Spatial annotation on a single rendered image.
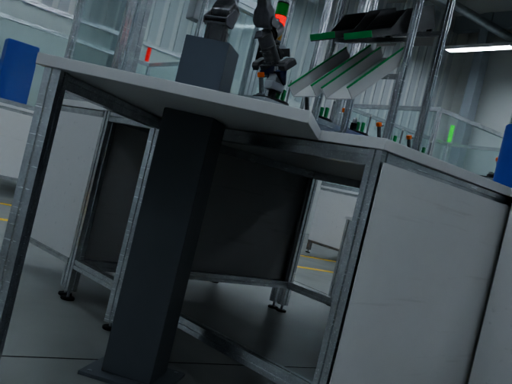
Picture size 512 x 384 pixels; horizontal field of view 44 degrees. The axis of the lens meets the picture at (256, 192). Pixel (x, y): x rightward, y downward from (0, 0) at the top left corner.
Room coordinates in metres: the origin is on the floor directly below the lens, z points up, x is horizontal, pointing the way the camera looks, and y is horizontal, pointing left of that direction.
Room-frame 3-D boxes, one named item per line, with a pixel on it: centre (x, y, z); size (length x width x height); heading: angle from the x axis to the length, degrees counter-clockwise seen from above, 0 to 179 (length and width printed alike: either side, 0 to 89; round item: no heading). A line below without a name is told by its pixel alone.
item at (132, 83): (1.95, 0.19, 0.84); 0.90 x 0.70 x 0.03; 170
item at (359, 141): (2.64, -0.30, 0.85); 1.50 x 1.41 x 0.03; 43
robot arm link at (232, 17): (1.96, 0.24, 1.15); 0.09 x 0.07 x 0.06; 66
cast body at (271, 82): (2.35, 0.02, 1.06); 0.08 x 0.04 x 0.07; 133
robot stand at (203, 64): (1.95, 0.24, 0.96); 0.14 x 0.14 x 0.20; 80
